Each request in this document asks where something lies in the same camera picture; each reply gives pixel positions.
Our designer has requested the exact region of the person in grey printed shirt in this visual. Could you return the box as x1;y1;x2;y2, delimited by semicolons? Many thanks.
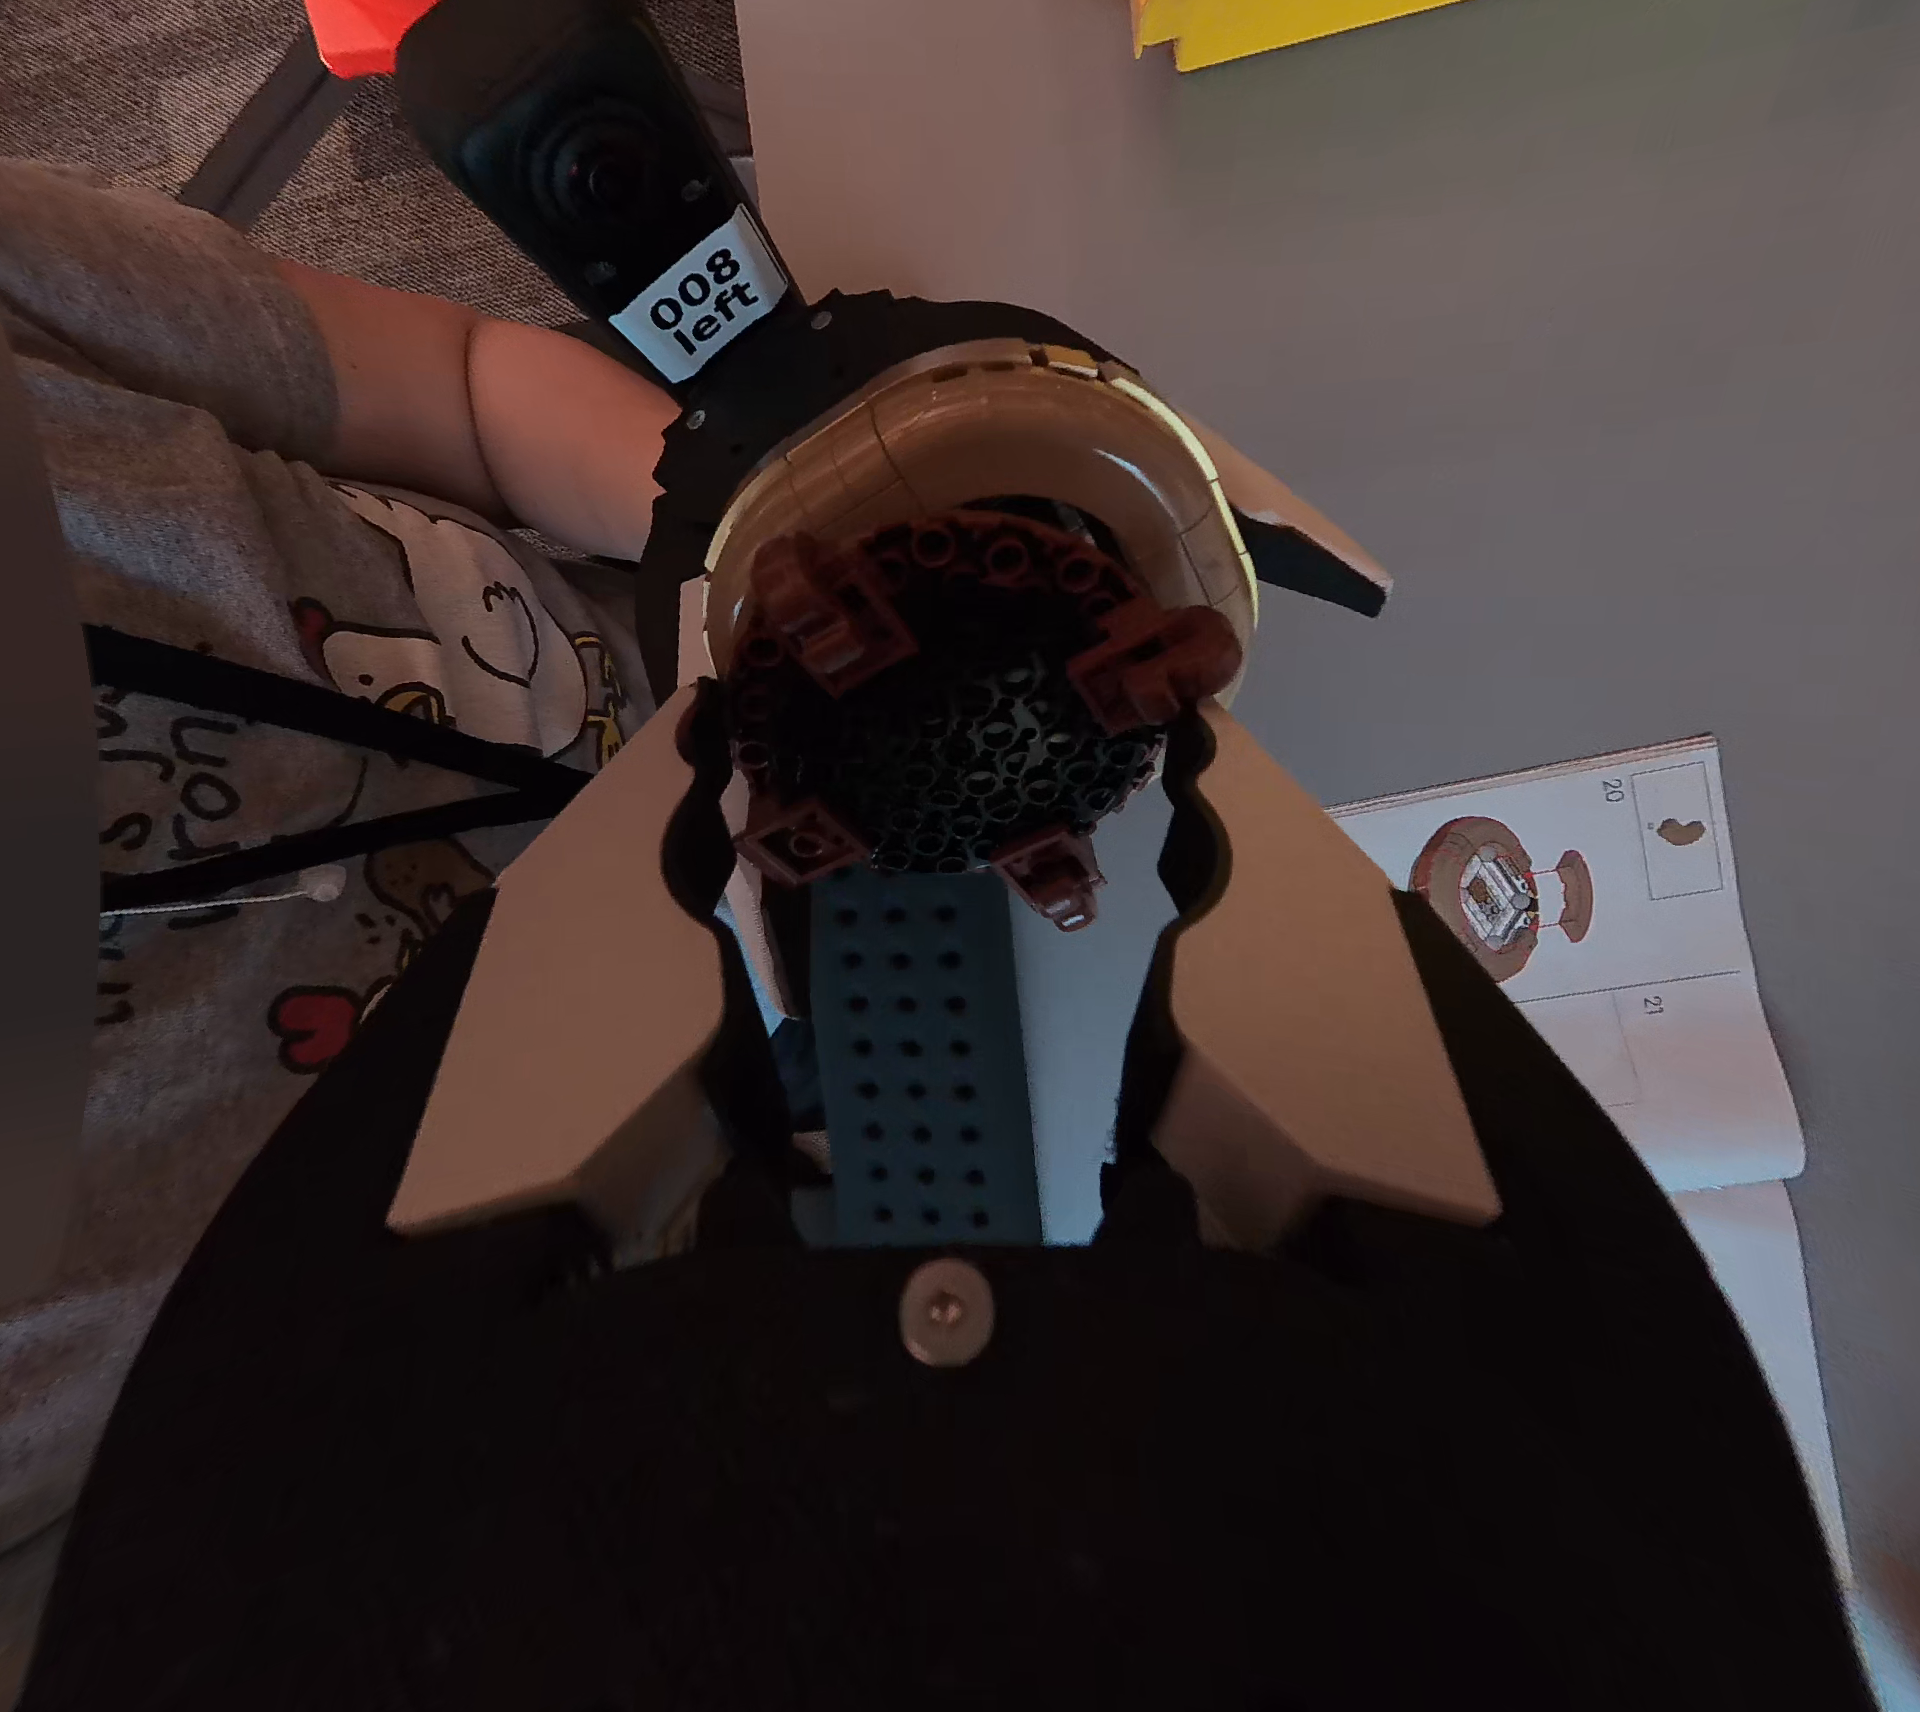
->
0;158;667;1555

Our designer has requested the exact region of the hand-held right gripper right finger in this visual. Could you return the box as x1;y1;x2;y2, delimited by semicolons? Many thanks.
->
1117;705;1502;1230

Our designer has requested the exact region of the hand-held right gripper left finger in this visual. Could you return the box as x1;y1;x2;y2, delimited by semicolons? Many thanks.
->
387;684;791;1238

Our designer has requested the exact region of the grey desk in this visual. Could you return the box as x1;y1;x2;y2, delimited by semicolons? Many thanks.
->
709;0;1920;1712

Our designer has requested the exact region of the white cord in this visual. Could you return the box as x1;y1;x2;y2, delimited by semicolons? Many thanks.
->
103;865;350;915

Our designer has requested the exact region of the brick instruction booklet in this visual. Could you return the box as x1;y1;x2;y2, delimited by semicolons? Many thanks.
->
1327;734;1871;1609

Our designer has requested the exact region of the dark blue perforated strap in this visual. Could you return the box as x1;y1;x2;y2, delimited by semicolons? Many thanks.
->
807;864;1048;1252

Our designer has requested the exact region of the person's left forearm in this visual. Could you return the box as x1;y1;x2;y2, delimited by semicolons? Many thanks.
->
277;255;681;561

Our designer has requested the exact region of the black strap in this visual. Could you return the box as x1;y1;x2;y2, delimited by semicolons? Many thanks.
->
82;619;591;915

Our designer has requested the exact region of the round tan brown brick model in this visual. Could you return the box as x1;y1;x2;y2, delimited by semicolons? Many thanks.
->
678;337;1260;937

